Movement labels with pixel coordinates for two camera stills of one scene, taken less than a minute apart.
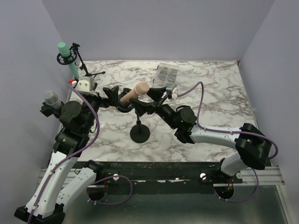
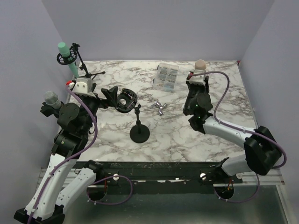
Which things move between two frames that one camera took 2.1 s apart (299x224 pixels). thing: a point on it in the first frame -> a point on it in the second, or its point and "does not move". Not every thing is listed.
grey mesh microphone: [52, 98] does not move
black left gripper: [112, 94] does not move
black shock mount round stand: [139, 133] does not move
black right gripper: [156, 93] -> [205, 88]
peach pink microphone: [141, 88] -> [200, 64]
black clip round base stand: [48, 110] does not move
